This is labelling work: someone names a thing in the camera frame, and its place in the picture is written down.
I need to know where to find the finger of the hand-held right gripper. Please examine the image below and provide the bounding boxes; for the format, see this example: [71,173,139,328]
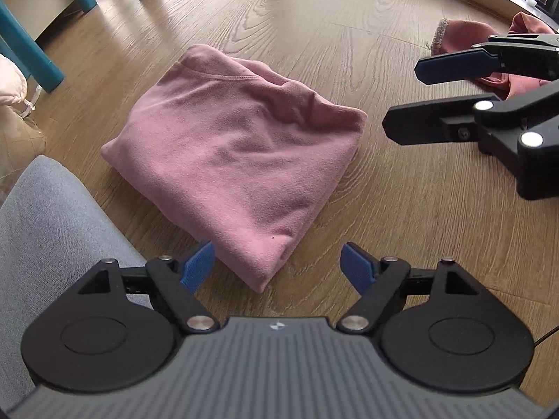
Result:
[382,79,559,201]
[414,30,559,86]

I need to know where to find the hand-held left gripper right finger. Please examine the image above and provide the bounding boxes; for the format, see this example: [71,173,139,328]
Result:
[336,243,481,335]

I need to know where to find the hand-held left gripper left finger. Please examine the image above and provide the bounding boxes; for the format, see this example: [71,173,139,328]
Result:
[78,240,217,335]

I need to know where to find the light pink sweatshirt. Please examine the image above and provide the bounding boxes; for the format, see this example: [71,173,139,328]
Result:
[100,44,368,293]

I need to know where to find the dark pink pants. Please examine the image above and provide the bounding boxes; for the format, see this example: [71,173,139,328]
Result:
[431,11,559,101]

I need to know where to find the grey cushion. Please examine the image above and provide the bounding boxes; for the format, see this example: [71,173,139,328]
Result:
[0,155,151,398]

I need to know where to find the thin black cable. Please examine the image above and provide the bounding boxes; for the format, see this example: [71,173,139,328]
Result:
[535,326,559,346]

